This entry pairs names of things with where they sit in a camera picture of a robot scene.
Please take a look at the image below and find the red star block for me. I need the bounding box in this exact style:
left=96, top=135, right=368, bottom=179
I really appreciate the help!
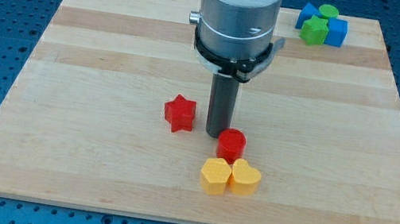
left=164, top=95, right=196, bottom=133

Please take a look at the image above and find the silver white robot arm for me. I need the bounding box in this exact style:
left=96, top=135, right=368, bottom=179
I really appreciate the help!
left=196, top=0, right=282, bottom=60

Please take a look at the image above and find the yellow hexagon block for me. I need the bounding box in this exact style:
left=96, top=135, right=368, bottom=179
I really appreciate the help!
left=200, top=157, right=232, bottom=195

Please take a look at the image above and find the green star block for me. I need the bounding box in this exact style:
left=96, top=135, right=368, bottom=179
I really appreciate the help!
left=300, top=16, right=329, bottom=45

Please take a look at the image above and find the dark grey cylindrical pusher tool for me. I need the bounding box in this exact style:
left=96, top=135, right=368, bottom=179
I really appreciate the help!
left=206, top=74, right=239, bottom=138

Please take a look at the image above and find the red cylinder block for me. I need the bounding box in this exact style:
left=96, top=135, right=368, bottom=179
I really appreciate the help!
left=216, top=128, right=247, bottom=164

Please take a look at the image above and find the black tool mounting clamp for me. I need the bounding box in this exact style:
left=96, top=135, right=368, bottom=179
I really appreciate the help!
left=194, top=28, right=285, bottom=83

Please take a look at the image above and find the yellow heart block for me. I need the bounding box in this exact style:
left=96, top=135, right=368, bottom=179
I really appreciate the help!
left=229, top=159, right=262, bottom=196

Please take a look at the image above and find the light wooden board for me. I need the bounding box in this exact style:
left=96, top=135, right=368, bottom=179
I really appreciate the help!
left=0, top=0, right=400, bottom=224

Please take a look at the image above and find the blue angled block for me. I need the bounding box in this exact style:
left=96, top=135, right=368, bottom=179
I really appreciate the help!
left=295, top=3, right=321, bottom=29

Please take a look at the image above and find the blue cube block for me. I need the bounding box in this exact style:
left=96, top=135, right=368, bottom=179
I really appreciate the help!
left=324, top=17, right=348, bottom=47

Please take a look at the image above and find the green cylinder block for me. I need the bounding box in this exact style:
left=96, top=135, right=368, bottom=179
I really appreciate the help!
left=318, top=3, right=340, bottom=20

